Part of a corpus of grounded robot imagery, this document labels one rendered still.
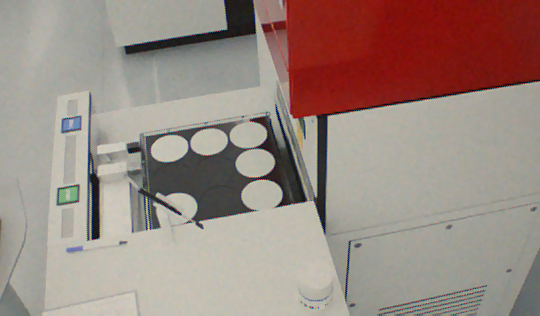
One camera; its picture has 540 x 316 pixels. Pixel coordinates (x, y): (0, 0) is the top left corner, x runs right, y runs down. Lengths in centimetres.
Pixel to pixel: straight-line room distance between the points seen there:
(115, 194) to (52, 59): 221
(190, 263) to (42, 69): 251
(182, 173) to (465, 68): 76
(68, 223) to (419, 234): 89
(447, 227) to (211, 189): 63
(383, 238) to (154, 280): 62
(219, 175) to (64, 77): 212
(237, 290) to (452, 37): 67
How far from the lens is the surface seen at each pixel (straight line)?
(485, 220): 176
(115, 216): 162
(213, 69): 344
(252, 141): 170
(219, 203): 156
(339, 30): 117
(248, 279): 134
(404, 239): 169
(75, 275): 143
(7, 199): 186
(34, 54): 390
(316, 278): 122
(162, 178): 165
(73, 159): 168
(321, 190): 144
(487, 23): 128
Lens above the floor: 208
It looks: 46 degrees down
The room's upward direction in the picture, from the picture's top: 3 degrees counter-clockwise
